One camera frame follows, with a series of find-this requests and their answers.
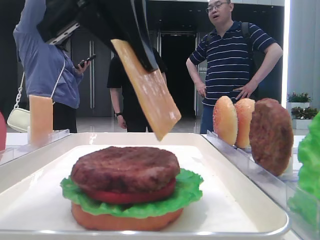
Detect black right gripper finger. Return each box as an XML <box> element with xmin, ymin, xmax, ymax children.
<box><xmin>82</xmin><ymin>0</ymin><xmax>158</xmax><ymax>72</ymax></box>

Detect light orange cheese slice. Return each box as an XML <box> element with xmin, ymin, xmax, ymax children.
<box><xmin>111</xmin><ymin>39</ymin><xmax>182</xmax><ymax>141</ymax></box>

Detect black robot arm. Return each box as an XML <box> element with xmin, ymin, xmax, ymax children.
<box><xmin>37</xmin><ymin>0</ymin><xmax>158</xmax><ymax>72</ymax></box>

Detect dark orange cheese slice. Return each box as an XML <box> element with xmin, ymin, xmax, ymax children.
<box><xmin>29</xmin><ymin>95</ymin><xmax>53</xmax><ymax>143</ymax></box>

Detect brown meat patty on tray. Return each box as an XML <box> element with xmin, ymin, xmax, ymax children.
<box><xmin>70</xmin><ymin>146</ymin><xmax>180</xmax><ymax>193</ymax></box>

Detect red tomato slice standing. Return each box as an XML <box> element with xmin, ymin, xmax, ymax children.
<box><xmin>0</xmin><ymin>112</ymin><xmax>7</xmax><ymax>151</ymax></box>

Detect red tomato slice in burger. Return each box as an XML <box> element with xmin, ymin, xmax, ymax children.
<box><xmin>83</xmin><ymin>178</ymin><xmax>176</xmax><ymax>205</ymax></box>

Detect green lettuce leaf on tray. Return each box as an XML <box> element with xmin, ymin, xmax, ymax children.
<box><xmin>60</xmin><ymin>168</ymin><xmax>204</xmax><ymax>219</ymax></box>

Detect brown meat patty standing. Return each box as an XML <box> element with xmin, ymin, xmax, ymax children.
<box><xmin>249</xmin><ymin>98</ymin><xmax>294</xmax><ymax>176</ymax></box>

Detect green lettuce leaf standing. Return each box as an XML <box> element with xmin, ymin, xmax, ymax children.
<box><xmin>288</xmin><ymin>114</ymin><xmax>320</xmax><ymax>227</ymax></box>

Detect black smartphone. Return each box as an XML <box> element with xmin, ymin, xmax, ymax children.
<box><xmin>74</xmin><ymin>53</ymin><xmax>96</xmax><ymax>69</ymax></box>

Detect person in blue hoodie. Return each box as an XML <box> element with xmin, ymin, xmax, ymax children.
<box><xmin>13</xmin><ymin>0</ymin><xmax>90</xmax><ymax>133</ymax></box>

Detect person in black shirt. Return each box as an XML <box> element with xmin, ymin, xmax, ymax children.
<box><xmin>107</xmin><ymin>54</ymin><xmax>153</xmax><ymax>133</ymax></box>

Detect man in striped polo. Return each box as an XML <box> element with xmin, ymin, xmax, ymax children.
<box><xmin>186</xmin><ymin>0</ymin><xmax>283</xmax><ymax>134</ymax></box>

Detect left sesame bun half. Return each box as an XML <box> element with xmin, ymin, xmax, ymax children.
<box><xmin>213</xmin><ymin>96</ymin><xmax>238</xmax><ymax>146</ymax></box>

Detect sesame bun half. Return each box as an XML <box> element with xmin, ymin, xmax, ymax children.
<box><xmin>213</xmin><ymin>96</ymin><xmax>238</xmax><ymax>146</ymax></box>
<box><xmin>234</xmin><ymin>98</ymin><xmax>255</xmax><ymax>149</ymax></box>

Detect right sesame bun half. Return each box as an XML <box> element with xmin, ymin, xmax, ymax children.
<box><xmin>234</xmin><ymin>98</ymin><xmax>255</xmax><ymax>149</ymax></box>

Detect potted plants in white planter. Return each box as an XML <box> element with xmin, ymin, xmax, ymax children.
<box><xmin>286</xmin><ymin>92</ymin><xmax>319</xmax><ymax>130</ymax></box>

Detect bottom bun in burger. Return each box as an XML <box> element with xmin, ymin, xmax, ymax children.
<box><xmin>71</xmin><ymin>203</ymin><xmax>184</xmax><ymax>231</ymax></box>

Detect cream rectangular metal tray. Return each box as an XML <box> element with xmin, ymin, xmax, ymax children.
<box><xmin>0</xmin><ymin>132</ymin><xmax>291</xmax><ymax>240</ymax></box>

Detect white handbag with chain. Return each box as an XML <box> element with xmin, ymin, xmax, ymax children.
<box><xmin>6</xmin><ymin>59</ymin><xmax>66</xmax><ymax>134</ymax></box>

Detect left clear acrylic rail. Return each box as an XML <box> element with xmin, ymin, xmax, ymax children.
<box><xmin>0</xmin><ymin>129</ymin><xmax>70</xmax><ymax>166</ymax></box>

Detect clear acrylic rail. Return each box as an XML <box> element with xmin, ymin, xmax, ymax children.
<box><xmin>205</xmin><ymin>131</ymin><xmax>320</xmax><ymax>240</ymax></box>
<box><xmin>0</xmin><ymin>129</ymin><xmax>70</xmax><ymax>166</ymax></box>

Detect right clear acrylic rail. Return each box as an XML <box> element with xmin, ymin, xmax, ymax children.
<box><xmin>205</xmin><ymin>131</ymin><xmax>320</xmax><ymax>240</ymax></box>

